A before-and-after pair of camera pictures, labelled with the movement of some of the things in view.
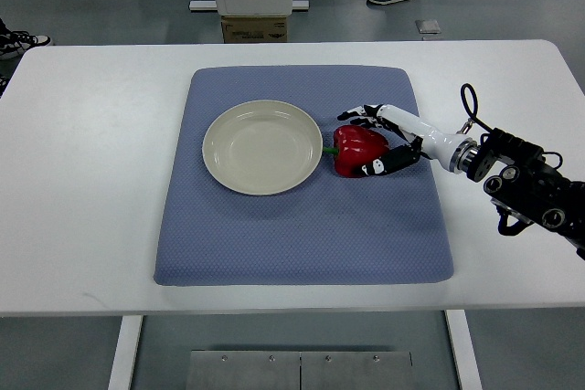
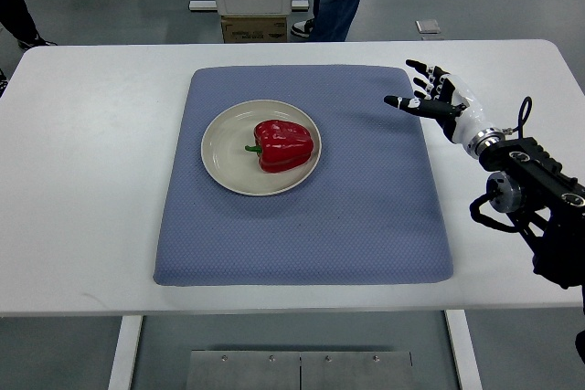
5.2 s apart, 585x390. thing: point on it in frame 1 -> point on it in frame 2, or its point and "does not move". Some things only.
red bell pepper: (354, 147) -> (281, 146)
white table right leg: (464, 349) does not move
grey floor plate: (428, 26) does not move
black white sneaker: (15, 44) -> (15, 14)
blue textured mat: (378, 228) does not move
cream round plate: (261, 147) does not move
